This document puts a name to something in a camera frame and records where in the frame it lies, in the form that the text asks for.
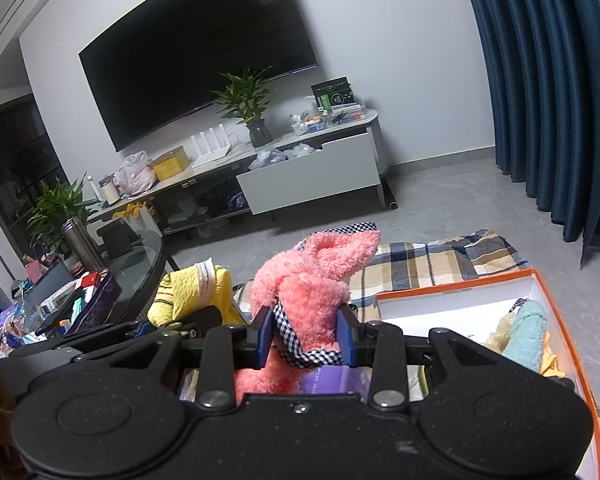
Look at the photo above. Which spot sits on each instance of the plaid checked blanket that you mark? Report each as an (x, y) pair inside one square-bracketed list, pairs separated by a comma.
[(405, 266)]

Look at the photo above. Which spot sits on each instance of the pink fluffy garment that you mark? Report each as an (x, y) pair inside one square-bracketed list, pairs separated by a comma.
[(304, 287)]

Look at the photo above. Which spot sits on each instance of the cream fluffy cloth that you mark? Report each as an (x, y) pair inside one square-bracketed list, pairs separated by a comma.
[(498, 340)]

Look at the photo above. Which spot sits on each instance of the bamboo plant in dark vase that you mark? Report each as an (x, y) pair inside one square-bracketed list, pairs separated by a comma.
[(245, 98)]

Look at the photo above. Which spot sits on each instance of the white jar with lid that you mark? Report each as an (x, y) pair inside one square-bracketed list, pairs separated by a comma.
[(111, 193)]

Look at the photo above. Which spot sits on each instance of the pink white plastic bag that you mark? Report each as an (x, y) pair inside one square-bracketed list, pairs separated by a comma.
[(135, 176)]

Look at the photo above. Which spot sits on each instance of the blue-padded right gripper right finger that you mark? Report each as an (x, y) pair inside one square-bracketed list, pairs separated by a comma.
[(349, 335)]

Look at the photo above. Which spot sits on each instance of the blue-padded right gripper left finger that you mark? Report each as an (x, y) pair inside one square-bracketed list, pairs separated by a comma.
[(259, 338)]

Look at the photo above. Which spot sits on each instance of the bamboo plant in steel vase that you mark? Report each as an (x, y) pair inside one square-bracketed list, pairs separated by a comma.
[(59, 222)]

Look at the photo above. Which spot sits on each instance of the black green product box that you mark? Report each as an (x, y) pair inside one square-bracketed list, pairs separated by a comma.
[(333, 93)]

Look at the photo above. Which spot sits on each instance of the yellow fluffy sock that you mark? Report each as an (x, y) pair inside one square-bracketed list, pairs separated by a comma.
[(186, 291)]

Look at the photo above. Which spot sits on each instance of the purple tray with clutter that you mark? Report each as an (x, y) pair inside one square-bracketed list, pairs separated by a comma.
[(51, 309)]

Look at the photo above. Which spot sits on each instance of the white wifi router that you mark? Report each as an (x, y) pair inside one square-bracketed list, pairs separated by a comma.
[(210, 145)]

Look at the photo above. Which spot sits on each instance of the light blue knitted sock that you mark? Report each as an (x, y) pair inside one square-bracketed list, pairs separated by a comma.
[(525, 346)]

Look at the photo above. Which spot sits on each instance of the clear tray of small items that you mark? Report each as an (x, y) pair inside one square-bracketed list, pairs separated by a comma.
[(307, 123)]

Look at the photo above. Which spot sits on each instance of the orange white cardboard box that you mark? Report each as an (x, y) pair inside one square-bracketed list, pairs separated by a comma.
[(513, 314)]

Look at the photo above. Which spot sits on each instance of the purple plastic bag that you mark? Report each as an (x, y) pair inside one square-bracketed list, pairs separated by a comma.
[(334, 379)]

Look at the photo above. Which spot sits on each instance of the plastic bags in drawer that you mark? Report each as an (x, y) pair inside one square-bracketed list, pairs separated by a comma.
[(275, 156)]

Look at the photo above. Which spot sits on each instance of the dark blue curtain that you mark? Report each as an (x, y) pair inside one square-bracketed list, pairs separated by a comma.
[(543, 64)]

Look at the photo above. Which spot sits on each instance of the yellow cardboard box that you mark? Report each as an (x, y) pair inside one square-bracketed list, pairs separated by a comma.
[(170, 163)]

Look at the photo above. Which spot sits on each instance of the large black wall television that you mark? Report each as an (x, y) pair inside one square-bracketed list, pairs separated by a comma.
[(166, 59)]

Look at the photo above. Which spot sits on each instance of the white grey TV cabinet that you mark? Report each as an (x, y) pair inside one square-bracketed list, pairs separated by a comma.
[(348, 157)]

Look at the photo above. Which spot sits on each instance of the round glass side table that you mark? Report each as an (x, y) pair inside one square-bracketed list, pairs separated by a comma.
[(138, 261)]

